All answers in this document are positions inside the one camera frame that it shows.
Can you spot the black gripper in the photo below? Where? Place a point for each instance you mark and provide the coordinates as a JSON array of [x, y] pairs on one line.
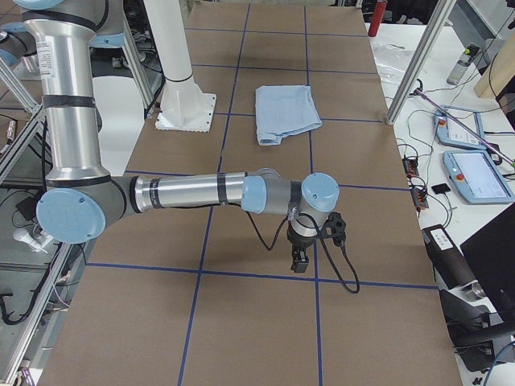
[[298, 244]]

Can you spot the light blue button shirt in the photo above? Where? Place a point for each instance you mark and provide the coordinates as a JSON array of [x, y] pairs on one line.
[[283, 111]]

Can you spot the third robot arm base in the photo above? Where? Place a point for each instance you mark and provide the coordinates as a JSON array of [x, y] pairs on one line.
[[18, 51]]

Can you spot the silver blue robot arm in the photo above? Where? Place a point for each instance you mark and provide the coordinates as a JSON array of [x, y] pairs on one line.
[[87, 190]]

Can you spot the orange circuit board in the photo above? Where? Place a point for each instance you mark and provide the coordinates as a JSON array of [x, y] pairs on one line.
[[410, 166]]

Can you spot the black box white label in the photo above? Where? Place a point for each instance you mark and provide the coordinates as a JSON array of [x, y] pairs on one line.
[[447, 259]]

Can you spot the black monitor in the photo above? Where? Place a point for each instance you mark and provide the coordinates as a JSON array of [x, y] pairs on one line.
[[490, 255]]

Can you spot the near teach pendant tablet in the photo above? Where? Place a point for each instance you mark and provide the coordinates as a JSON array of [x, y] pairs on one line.
[[476, 178]]

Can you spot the teach pendant tablet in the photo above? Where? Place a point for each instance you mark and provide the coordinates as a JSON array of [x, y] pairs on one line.
[[449, 133], [476, 178]]

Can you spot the far teach pendant tablet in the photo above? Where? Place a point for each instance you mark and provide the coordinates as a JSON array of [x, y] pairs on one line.
[[449, 133]]

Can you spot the metal reacher grabber stick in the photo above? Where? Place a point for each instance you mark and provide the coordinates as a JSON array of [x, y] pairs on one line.
[[487, 144]]

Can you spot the clear plastic bag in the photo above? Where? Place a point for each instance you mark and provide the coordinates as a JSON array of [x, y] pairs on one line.
[[391, 61]]

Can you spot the white plastic chair seat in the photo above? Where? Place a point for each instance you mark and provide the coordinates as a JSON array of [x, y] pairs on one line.
[[122, 113]]

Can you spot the clear water bottle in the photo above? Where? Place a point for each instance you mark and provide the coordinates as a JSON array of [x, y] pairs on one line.
[[463, 63]]

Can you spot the red cylindrical bottle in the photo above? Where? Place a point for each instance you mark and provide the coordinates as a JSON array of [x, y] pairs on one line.
[[377, 17]]

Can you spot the white power strip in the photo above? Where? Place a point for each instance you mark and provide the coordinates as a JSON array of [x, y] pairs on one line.
[[37, 239]]

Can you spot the white central pedestal column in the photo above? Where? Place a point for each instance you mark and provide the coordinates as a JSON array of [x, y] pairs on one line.
[[183, 106]]

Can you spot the aluminium frame post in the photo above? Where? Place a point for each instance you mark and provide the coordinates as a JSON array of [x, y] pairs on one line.
[[437, 20]]

